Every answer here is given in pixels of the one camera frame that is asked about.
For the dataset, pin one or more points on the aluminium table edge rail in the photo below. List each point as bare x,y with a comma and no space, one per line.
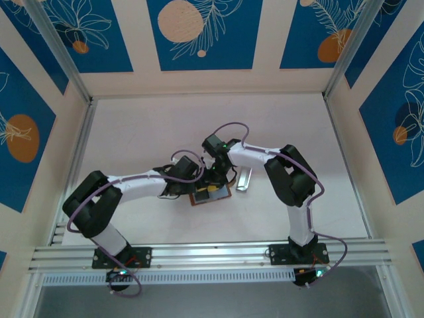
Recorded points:
341,149
83,132

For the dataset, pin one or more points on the silver metal card stand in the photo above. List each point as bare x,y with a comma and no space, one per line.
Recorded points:
243,180

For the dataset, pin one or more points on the aluminium frame post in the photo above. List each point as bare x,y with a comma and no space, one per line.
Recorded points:
56,46
348,46

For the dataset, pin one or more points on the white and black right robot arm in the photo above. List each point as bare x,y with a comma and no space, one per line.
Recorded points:
251,154

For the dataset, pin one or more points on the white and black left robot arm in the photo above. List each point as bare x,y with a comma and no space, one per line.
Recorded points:
139,187

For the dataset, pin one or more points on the black electronics board with led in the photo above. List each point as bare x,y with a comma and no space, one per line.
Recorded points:
114,276
303,276

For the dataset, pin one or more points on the aluminium rail beam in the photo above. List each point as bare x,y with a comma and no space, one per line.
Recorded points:
205,253

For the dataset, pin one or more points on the brown leather card holder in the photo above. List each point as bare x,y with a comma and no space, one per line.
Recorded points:
220,195

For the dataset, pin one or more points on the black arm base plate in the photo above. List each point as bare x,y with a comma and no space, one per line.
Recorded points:
276,255
145,256

